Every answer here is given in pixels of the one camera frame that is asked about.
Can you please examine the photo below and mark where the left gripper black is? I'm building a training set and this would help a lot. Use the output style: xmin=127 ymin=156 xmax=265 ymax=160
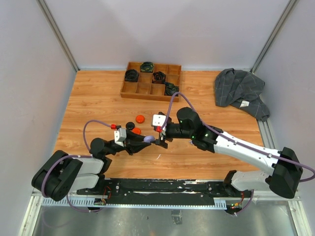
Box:
xmin=104 ymin=129 xmax=152 ymax=156

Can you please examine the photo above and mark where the lilac earbud charging case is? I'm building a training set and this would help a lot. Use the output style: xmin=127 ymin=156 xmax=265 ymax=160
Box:
xmin=143 ymin=135 xmax=155 ymax=143

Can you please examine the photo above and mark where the black earbud charging case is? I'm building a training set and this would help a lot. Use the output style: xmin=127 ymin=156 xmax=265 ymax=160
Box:
xmin=126 ymin=121 xmax=135 ymax=130

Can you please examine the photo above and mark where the orange earbud charging case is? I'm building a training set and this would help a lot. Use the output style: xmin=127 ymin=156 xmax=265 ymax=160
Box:
xmin=135 ymin=115 xmax=145 ymax=123

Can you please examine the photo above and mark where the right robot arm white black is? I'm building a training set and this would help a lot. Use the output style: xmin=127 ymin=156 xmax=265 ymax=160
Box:
xmin=152 ymin=107 xmax=303 ymax=199

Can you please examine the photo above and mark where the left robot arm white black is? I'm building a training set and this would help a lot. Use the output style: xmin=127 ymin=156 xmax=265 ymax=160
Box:
xmin=31 ymin=128 xmax=155 ymax=202

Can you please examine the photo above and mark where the wooden compartment tray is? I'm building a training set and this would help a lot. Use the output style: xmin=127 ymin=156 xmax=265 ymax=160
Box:
xmin=120 ymin=61 xmax=182 ymax=101

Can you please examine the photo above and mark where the rolled dark belt centre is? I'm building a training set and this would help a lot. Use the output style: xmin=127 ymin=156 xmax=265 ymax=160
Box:
xmin=152 ymin=71 xmax=166 ymax=84

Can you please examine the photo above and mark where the rolled dark belt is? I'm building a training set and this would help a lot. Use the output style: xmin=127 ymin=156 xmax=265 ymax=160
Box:
xmin=152 ymin=71 xmax=166 ymax=84
xmin=124 ymin=69 xmax=139 ymax=82

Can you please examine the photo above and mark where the rolled dark belt left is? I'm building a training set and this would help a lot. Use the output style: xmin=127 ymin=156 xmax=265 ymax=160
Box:
xmin=124 ymin=69 xmax=139 ymax=82

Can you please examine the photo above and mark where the rolled green belt top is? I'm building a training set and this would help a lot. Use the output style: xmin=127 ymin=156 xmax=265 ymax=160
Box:
xmin=140 ymin=61 xmax=155 ymax=73

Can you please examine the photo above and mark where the grey checked cloth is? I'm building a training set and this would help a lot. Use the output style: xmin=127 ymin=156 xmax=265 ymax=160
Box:
xmin=214 ymin=68 xmax=270 ymax=121

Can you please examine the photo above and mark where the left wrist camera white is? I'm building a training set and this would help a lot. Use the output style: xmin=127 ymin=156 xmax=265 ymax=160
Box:
xmin=114 ymin=128 xmax=126 ymax=147

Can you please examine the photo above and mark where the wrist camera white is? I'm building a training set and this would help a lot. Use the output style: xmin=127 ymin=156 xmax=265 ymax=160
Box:
xmin=152 ymin=112 xmax=172 ymax=132
xmin=114 ymin=128 xmax=126 ymax=147

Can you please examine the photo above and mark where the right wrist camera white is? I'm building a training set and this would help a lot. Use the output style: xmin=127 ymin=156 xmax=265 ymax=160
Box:
xmin=152 ymin=112 xmax=172 ymax=132

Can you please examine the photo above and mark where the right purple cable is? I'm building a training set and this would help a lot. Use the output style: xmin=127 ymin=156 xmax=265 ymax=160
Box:
xmin=162 ymin=92 xmax=315 ymax=183

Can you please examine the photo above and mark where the purple cable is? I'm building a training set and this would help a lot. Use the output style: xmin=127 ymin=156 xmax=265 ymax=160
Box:
xmin=40 ymin=119 xmax=116 ymax=199
xmin=162 ymin=92 xmax=315 ymax=183

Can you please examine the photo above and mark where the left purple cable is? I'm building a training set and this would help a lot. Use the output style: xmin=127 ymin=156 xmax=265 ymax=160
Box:
xmin=40 ymin=119 xmax=116 ymax=199

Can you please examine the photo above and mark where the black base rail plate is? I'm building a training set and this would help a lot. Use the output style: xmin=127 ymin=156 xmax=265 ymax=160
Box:
xmin=76 ymin=178 xmax=250 ymax=207

